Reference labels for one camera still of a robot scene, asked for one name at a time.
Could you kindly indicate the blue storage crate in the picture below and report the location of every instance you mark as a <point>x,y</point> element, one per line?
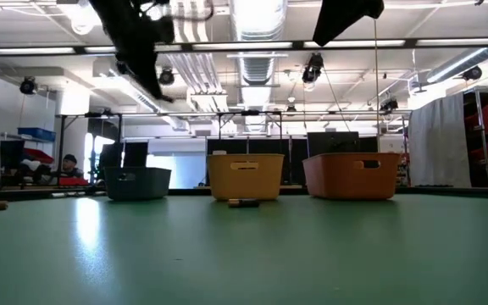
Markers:
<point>36,134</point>

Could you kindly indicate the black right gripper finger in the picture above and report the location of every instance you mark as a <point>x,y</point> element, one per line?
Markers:
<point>341,17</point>

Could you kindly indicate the slim copper and black battery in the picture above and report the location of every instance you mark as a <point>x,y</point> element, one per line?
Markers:
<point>244,203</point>

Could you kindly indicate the silver round ceiling duct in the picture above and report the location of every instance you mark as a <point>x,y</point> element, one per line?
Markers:
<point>258,25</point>

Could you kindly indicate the white ceiling pipes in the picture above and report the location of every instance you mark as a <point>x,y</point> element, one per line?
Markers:
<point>193,63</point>

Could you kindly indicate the white curtain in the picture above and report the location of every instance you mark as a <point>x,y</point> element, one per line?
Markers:
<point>439,144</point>

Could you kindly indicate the orange plastic bin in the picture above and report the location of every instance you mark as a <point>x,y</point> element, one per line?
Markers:
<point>350,178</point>

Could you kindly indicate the black background rig frame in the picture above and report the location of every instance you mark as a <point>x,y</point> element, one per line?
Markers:
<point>250,112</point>

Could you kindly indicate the person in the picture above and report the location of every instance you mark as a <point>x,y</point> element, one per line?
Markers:
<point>69,166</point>

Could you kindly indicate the red flat object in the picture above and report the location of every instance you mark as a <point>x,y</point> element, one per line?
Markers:
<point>72,181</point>

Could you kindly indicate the overhead beam with light strips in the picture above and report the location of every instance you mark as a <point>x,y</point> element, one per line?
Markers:
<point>244,45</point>

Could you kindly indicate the black ceiling spot lamp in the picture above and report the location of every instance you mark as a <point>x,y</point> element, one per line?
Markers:
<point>389,104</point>
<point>472,73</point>
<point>166,77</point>
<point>313,68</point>
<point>290,109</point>
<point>28,86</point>

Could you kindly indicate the grey-blue plastic bin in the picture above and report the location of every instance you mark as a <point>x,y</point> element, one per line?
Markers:
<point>136,183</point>

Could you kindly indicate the yellow plastic bin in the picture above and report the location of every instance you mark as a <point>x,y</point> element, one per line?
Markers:
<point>244,178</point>

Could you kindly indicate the black monitor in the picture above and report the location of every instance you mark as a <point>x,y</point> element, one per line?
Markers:
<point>7,154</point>
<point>136,153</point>
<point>110,156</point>
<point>333,142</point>

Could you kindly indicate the green table mat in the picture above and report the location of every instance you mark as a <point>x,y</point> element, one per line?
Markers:
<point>227,254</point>

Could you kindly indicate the black partition panel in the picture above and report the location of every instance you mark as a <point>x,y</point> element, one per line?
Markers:
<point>297,163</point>

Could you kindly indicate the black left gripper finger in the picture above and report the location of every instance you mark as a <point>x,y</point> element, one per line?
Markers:
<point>146,76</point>

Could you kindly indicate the red storage bin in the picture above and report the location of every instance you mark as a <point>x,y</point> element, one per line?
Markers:
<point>36,154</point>

